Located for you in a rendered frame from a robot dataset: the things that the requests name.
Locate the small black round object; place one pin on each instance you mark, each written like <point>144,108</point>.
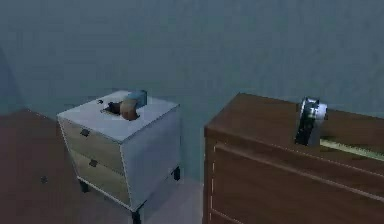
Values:
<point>100,101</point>

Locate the pale green flat strip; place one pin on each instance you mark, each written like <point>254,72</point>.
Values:
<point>353,149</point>

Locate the brown and blue figurine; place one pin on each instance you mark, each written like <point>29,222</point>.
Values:
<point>130,106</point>

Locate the brown wooden dresser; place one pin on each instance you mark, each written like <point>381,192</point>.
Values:
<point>266,186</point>

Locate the silver black alarm clock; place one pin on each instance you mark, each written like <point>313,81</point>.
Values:
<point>310,121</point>

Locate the white two-drawer nightstand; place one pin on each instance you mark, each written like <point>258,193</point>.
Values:
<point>146,150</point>

